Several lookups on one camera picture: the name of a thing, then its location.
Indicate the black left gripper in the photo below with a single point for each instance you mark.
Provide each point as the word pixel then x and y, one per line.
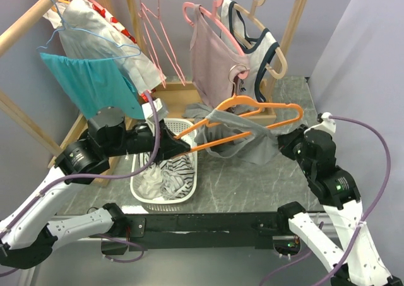
pixel 172 147

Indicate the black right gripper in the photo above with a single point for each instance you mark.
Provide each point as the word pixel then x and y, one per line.
pixel 285 141

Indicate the black white striped tank top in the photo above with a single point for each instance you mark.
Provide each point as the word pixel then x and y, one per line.
pixel 179 178

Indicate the grey tank top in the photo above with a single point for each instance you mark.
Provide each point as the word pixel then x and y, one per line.
pixel 257 148

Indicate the orange plastic hanger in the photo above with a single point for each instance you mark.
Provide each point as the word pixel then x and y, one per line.
pixel 241 100

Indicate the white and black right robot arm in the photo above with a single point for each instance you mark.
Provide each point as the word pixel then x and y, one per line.
pixel 356 260

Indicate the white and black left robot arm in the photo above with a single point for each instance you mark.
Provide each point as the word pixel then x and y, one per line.
pixel 29 236

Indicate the mauve tank top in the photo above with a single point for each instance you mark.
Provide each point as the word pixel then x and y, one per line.
pixel 213 64

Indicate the white navy trimmed tank top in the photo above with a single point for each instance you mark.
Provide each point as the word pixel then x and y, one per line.
pixel 259 50

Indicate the thick pink plastic hanger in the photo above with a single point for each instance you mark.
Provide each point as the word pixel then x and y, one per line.
pixel 213 16

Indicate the white perforated plastic basket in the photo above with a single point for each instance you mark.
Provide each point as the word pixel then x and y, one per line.
pixel 133 182

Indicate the wooden back clothes rack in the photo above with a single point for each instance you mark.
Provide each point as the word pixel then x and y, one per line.
pixel 178 97

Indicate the wooden clothes rack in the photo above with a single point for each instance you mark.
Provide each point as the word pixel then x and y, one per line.
pixel 29 84
pixel 178 97

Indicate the teal garment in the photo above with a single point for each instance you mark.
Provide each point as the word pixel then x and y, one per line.
pixel 93 84

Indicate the wooden left clothes rack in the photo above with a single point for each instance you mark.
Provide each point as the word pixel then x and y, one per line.
pixel 29 84

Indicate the white red patterned garment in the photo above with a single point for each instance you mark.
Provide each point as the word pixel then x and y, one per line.
pixel 116 24

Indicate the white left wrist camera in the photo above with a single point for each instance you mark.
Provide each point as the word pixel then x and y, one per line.
pixel 153 108

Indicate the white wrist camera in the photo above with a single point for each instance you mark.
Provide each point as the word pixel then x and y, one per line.
pixel 153 108
pixel 325 123

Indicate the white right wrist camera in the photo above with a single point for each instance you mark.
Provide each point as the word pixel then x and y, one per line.
pixel 325 123

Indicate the blue wire hanger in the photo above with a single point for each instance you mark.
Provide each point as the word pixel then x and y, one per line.
pixel 66 26

